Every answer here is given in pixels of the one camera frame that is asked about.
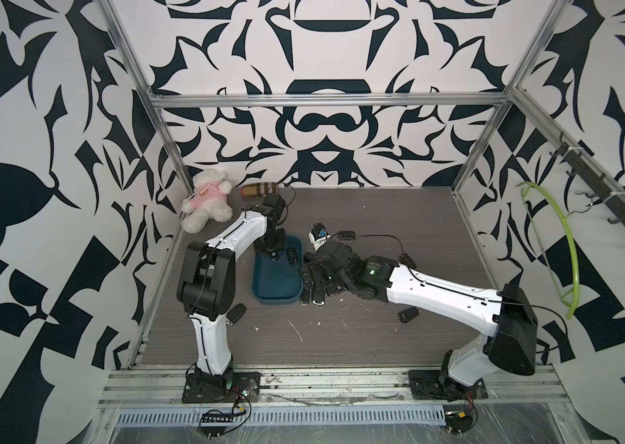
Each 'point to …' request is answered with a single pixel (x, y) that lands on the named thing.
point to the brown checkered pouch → (260, 190)
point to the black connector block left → (214, 424)
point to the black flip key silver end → (305, 297)
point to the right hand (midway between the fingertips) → (311, 260)
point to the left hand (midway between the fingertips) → (275, 244)
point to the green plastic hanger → (572, 298)
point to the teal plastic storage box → (277, 281)
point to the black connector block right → (456, 419)
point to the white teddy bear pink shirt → (208, 201)
